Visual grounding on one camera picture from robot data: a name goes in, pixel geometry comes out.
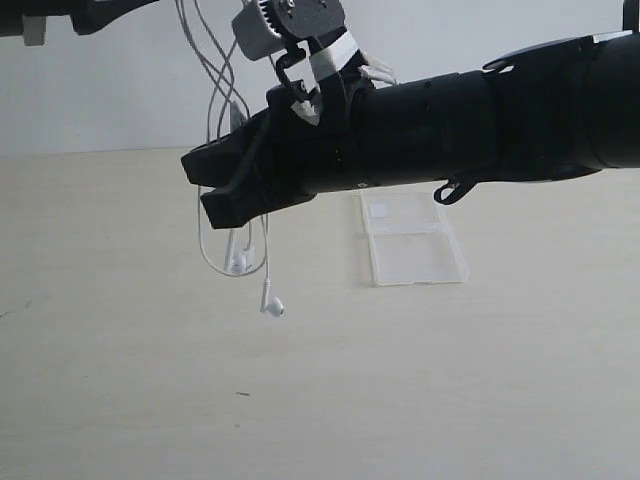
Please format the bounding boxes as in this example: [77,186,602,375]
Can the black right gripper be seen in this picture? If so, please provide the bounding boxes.
[181,69,380,230]

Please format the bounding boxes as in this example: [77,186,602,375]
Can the white wired earphones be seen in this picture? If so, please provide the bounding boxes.
[174,0,287,319]

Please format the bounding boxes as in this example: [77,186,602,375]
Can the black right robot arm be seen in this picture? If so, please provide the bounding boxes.
[181,32,639,229]

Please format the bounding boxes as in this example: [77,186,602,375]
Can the clear plastic storage case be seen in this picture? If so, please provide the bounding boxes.
[359,188,469,287]

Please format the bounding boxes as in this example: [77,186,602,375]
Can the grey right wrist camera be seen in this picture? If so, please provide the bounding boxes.
[232,1,359,82]

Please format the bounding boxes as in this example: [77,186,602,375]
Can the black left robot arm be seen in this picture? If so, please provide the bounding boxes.
[1,0,155,46]

